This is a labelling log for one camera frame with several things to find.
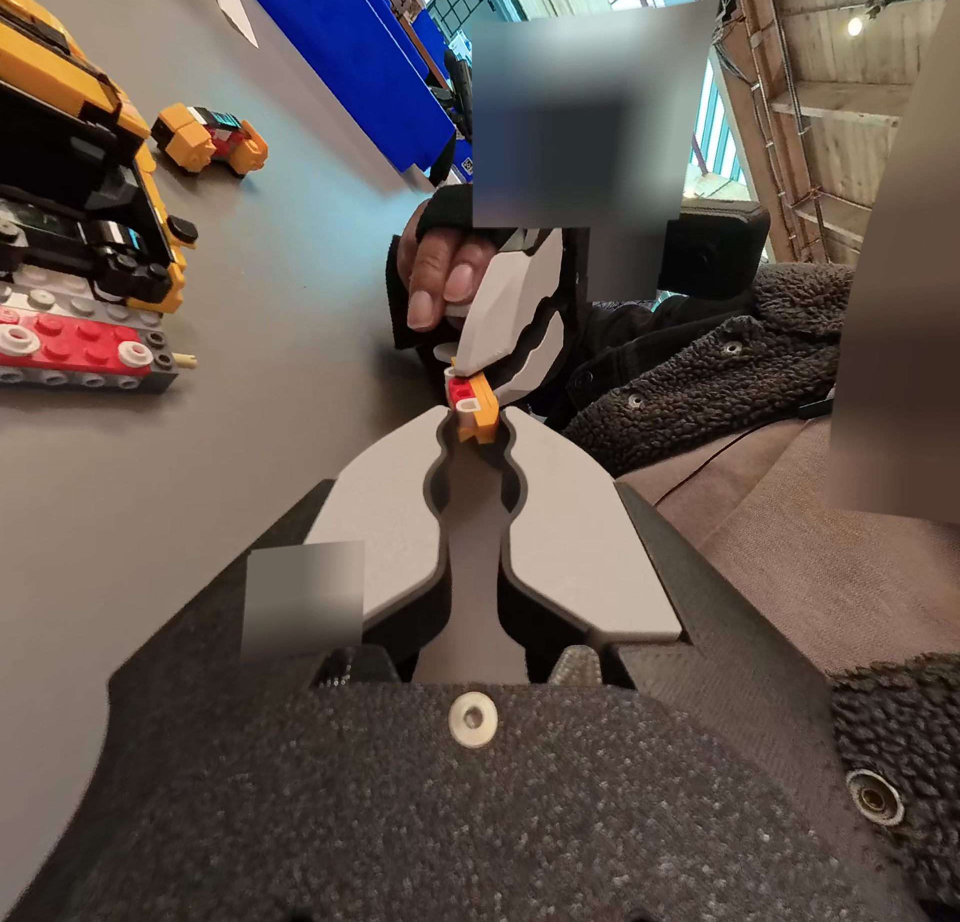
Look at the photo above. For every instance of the blue plastic bin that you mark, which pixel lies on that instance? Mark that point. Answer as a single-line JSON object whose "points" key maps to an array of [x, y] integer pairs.
{"points": [[337, 51]]}

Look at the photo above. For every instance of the yellow lego car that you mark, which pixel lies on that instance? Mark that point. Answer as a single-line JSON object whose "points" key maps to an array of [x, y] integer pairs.
{"points": [[52, 59]]}

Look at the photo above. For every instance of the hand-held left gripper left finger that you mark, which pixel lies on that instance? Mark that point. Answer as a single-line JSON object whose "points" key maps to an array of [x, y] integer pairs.
{"points": [[390, 502]]}

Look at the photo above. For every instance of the black red yellow lego assembly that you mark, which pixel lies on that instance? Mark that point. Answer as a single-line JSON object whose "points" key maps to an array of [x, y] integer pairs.
{"points": [[187, 141]]}

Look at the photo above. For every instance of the person's right hand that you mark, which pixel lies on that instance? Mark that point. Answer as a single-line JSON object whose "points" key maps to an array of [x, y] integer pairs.
{"points": [[431, 277]]}

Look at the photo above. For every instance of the ceiling spot lamp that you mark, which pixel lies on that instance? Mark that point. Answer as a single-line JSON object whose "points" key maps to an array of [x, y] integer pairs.
{"points": [[855, 25]]}

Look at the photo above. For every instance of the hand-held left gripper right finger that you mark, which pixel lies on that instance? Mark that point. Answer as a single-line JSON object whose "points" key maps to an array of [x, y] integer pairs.
{"points": [[577, 547]]}

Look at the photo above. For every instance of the glass window wall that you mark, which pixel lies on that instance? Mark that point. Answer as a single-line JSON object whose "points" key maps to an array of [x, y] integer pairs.
{"points": [[716, 134]]}

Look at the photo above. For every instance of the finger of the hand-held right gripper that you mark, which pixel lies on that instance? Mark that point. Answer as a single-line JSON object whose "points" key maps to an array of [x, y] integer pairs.
{"points": [[541, 355], [506, 303]]}

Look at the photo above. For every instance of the orange curved lego piece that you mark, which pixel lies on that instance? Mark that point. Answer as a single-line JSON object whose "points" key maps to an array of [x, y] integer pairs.
{"points": [[480, 412]]}

